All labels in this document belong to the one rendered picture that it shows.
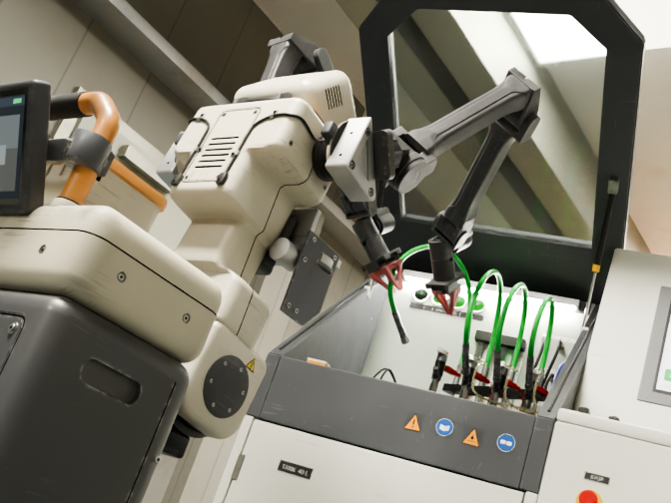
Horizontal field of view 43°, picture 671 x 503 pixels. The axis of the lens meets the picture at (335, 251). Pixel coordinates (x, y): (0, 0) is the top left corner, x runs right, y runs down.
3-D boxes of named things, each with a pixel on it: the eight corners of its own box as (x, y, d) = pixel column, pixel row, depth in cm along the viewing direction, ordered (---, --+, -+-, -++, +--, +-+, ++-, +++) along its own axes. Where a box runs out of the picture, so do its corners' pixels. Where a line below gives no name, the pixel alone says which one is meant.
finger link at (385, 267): (397, 291, 224) (381, 259, 225) (414, 282, 219) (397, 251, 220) (380, 299, 220) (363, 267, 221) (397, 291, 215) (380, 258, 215)
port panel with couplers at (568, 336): (514, 421, 233) (540, 318, 244) (516, 425, 236) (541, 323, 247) (562, 433, 227) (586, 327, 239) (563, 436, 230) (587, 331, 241)
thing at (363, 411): (259, 418, 201) (282, 355, 206) (266, 423, 204) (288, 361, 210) (518, 488, 175) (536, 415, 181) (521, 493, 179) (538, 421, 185)
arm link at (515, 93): (522, 52, 179) (557, 81, 175) (503, 99, 190) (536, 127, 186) (365, 139, 158) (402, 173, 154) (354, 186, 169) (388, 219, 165)
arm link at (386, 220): (339, 199, 221) (366, 195, 216) (364, 191, 230) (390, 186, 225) (349, 244, 223) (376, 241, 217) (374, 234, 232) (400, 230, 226)
